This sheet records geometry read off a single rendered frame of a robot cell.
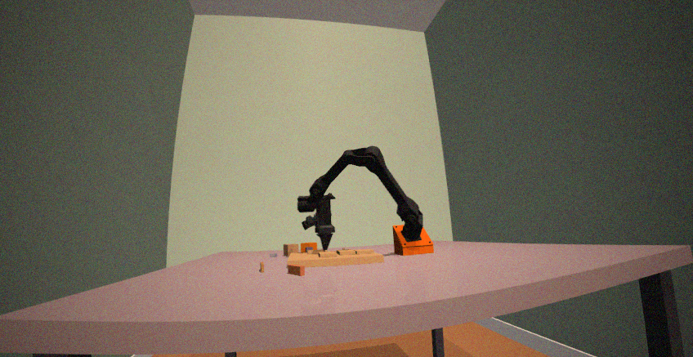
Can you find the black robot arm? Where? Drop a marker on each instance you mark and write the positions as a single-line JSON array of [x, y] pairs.
[[371, 158]]

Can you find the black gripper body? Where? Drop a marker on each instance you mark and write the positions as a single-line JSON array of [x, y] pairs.
[[324, 226]]

